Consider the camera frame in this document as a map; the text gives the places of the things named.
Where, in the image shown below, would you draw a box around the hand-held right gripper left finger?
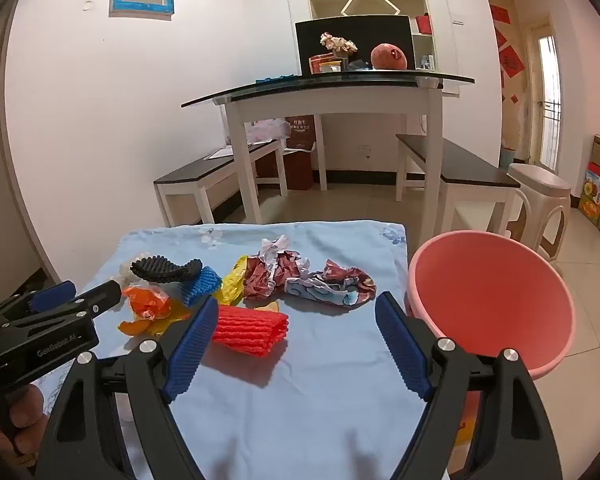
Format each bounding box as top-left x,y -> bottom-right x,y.
36,295 -> 220,480

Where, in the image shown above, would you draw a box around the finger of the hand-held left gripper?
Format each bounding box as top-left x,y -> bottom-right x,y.
40,280 -> 122,324
29,281 -> 77,314

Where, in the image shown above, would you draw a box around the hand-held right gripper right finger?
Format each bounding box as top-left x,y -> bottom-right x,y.
375,291 -> 563,480

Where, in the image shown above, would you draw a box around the orange and white plastic bag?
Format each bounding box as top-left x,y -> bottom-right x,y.
112,259 -> 175,322

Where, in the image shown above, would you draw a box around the red foam net sleeve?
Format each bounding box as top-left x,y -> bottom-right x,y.
211,305 -> 289,358

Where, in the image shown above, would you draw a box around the black foam net sleeve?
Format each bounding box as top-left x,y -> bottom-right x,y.
130,256 -> 204,285

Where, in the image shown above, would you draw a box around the blue foam net sleeve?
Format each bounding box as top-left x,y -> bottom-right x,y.
180,266 -> 224,307

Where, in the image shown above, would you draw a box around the blue red patterned paper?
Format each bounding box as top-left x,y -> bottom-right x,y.
285,259 -> 378,307

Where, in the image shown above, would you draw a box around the pink plastic bucket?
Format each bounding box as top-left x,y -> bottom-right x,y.
407,230 -> 576,441

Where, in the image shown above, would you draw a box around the red white paper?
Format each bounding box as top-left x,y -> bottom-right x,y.
242,235 -> 312,302

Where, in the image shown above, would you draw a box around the person's left hand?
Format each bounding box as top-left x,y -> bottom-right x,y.
9,385 -> 49,457

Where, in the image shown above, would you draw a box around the light blue floral cloth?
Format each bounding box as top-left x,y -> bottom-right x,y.
35,220 -> 461,480

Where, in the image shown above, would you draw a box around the dark top white bench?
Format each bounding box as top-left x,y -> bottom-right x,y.
153,137 -> 289,228
395,134 -> 522,241

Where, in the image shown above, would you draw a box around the white paper sheets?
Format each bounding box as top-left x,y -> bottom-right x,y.
203,144 -> 266,161

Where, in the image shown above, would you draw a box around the beige plastic stool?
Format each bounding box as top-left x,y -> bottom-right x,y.
505,162 -> 573,262

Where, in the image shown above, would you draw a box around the dark red tall box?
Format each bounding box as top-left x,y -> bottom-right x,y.
283,115 -> 317,191

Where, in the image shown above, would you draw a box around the pink white plastic bag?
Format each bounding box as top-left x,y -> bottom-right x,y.
245,119 -> 286,144

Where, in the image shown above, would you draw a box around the glass top white table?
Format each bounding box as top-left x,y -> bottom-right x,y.
181,71 -> 476,237

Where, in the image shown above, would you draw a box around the white balcony door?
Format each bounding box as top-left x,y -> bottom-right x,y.
525,15 -> 564,172

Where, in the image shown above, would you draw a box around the large red round fruit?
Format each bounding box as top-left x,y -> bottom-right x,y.
370,43 -> 409,71

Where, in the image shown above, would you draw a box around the red white packet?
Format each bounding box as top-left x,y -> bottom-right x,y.
308,52 -> 344,75

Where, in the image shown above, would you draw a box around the dried flower bouquet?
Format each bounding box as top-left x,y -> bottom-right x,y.
320,32 -> 359,59

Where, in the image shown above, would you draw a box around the black monitor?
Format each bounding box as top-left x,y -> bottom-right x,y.
295,15 -> 415,76

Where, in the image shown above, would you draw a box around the red square wall decoration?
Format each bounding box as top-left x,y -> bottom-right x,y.
499,44 -> 525,79

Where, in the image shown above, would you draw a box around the white wall shelf cabinet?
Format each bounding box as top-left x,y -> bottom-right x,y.
282,0 -> 461,97

